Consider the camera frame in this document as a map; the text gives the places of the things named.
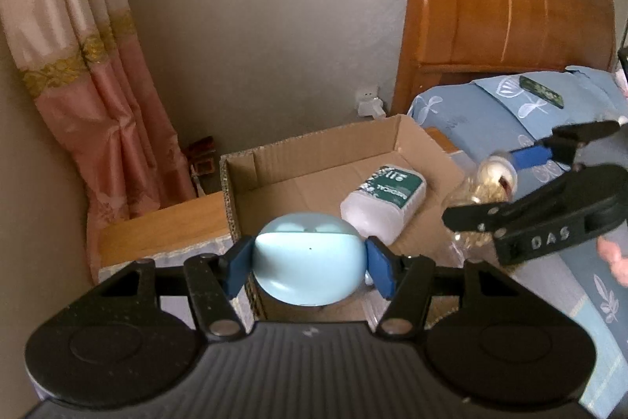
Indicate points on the white bottle with green label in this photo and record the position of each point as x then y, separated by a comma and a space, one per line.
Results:
387, 198

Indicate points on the light blue earbud case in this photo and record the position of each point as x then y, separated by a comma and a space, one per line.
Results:
309, 262

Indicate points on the clear bottle of yellow capsules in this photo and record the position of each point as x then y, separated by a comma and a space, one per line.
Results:
493, 181

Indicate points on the person's right hand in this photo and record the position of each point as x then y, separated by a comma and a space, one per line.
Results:
615, 259

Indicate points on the blue floral pillow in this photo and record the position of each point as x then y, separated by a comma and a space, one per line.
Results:
579, 100

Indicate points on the dark green patterned case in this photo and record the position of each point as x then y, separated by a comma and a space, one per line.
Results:
542, 92

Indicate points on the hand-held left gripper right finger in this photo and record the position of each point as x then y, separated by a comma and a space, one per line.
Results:
380, 270

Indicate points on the dark red wooden object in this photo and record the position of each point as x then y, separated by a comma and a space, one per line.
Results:
202, 156

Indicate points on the white plug adapter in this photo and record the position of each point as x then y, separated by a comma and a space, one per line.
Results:
373, 109

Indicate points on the white wall socket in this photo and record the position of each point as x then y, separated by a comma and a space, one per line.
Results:
367, 94

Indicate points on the wooden nightstand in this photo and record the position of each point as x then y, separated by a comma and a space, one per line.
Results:
162, 227

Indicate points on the blue floral bed sheet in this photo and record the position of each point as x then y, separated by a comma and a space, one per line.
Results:
441, 114

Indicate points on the pink curtain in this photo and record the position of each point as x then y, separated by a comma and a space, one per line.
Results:
73, 55

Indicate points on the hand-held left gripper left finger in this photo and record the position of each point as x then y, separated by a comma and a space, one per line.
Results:
240, 263

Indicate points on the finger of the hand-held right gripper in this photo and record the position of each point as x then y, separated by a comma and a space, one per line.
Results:
532, 156
481, 215

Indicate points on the brown cardboard box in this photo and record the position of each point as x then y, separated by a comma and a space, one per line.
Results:
294, 183

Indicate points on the wooden headboard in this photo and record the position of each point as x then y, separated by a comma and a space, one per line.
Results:
490, 6

